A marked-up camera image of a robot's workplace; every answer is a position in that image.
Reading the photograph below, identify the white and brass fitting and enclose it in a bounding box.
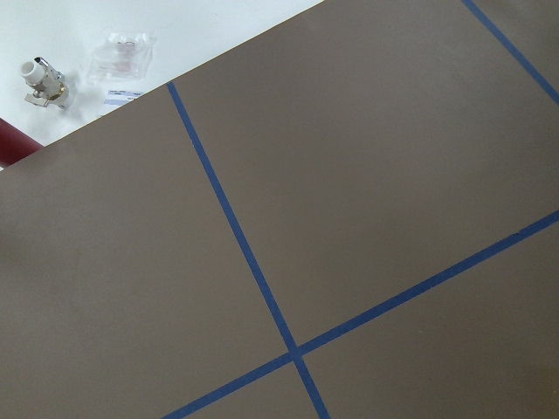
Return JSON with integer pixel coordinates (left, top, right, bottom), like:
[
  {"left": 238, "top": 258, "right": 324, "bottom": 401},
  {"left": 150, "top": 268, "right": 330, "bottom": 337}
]
[{"left": 19, "top": 57, "right": 70, "bottom": 109}]

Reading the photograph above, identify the dark red cylinder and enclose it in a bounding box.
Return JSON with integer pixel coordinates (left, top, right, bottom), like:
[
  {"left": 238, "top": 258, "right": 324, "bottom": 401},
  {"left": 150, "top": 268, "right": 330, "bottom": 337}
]
[{"left": 0, "top": 119, "right": 43, "bottom": 168}]

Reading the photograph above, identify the white paper label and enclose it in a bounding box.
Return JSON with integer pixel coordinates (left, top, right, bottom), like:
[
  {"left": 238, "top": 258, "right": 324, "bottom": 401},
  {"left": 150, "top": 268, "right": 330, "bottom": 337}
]
[{"left": 103, "top": 90, "right": 144, "bottom": 106}]

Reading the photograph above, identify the clear plastic bag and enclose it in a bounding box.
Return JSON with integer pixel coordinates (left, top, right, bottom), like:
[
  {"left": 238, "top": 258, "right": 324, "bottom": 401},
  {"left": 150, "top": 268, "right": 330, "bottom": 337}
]
[{"left": 84, "top": 31, "right": 156, "bottom": 84}]

